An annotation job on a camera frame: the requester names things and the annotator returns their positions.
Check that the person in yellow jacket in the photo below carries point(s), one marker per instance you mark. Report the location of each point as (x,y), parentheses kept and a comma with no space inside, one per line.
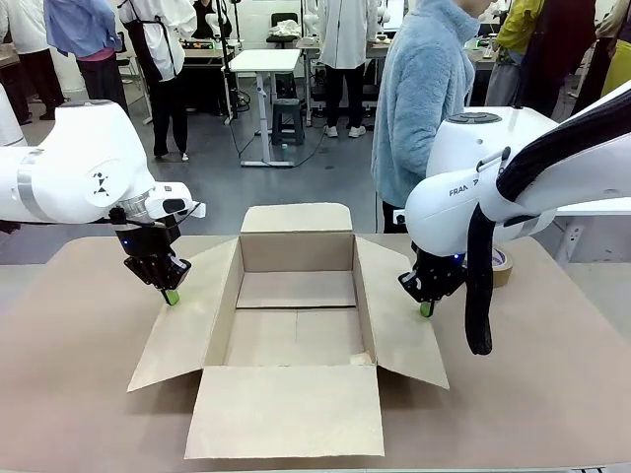
(522,20)

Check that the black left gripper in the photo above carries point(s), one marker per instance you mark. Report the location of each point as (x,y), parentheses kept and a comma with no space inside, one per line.
(145,241)

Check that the large white table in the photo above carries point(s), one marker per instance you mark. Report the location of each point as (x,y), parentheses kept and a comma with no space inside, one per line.
(601,207)

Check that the brown packing tape roll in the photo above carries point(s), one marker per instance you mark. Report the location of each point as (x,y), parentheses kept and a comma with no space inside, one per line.
(503,276)

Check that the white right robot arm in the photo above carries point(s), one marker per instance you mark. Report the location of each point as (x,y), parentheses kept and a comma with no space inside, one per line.
(453,217)

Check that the person in white shirt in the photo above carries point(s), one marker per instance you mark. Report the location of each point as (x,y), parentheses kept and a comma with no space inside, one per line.
(24,29)

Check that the person in blue fleece jacket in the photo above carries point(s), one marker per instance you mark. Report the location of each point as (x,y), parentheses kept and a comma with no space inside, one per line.
(419,98)

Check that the person in blue shirt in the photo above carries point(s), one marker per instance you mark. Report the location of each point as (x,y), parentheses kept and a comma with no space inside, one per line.
(79,24)

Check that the person in yellow-green skirt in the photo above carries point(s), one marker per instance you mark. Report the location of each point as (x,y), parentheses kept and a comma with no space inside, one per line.
(618,69)

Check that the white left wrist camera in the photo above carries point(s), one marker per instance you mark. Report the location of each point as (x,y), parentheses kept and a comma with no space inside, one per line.
(167,194)

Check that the small white standing desk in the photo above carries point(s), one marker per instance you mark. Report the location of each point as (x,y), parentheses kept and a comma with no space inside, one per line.
(266,60)

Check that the brown cardboard box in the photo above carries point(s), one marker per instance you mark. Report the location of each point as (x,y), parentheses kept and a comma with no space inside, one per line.
(286,414)

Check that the person in white coat, sneakers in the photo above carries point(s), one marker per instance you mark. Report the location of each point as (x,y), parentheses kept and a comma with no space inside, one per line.
(345,34)

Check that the white cylindrical air purifier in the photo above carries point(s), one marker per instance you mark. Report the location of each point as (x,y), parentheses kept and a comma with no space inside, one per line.
(10,118)

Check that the person in white coat, apron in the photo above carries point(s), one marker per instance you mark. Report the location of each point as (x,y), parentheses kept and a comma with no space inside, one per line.
(158,49)

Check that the person in dark robe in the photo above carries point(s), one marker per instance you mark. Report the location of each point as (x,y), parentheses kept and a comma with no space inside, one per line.
(562,39)

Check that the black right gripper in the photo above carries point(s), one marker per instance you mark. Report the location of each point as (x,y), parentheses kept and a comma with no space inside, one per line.
(441,263)

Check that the grey step stool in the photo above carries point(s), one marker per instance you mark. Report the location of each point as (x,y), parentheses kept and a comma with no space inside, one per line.
(288,120)

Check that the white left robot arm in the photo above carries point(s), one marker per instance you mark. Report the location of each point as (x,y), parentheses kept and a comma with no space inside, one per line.
(74,162)

